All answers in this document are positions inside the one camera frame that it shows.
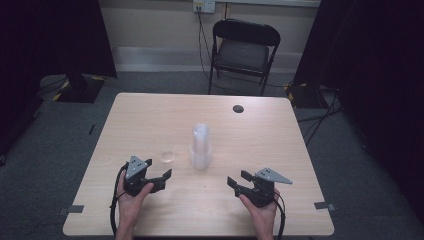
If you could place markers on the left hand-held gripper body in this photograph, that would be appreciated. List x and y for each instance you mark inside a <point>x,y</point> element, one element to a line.
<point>136,173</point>

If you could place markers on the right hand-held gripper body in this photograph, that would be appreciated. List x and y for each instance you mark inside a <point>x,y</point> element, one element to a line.
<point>261,191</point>

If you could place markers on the single clear plastic cup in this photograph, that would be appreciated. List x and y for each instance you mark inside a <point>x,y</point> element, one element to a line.
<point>167,156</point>

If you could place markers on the stack of clear plastic cups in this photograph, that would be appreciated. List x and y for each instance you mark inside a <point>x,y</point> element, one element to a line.
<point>200,146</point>

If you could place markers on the person's right hand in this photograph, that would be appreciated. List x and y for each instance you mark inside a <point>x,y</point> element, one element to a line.
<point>263,215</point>

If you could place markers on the person's left hand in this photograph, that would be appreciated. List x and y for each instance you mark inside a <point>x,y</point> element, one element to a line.
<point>130,206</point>

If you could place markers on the grey tape strip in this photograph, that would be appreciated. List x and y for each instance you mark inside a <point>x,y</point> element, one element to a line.
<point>322,205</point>
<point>75,209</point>

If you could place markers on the black stand base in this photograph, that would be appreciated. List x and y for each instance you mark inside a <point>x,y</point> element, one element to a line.
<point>303,98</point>
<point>80,90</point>

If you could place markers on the black folding chair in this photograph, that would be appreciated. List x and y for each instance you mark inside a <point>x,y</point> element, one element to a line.
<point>241,53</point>

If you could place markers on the black curtain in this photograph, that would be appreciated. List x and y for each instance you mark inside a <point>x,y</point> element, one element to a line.
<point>50,33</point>
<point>383,66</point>

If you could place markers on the white wall socket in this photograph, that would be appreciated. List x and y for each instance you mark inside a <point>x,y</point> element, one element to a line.
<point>204,6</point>

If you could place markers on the white wall trunking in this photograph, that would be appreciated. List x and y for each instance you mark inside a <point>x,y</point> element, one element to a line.
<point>266,2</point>

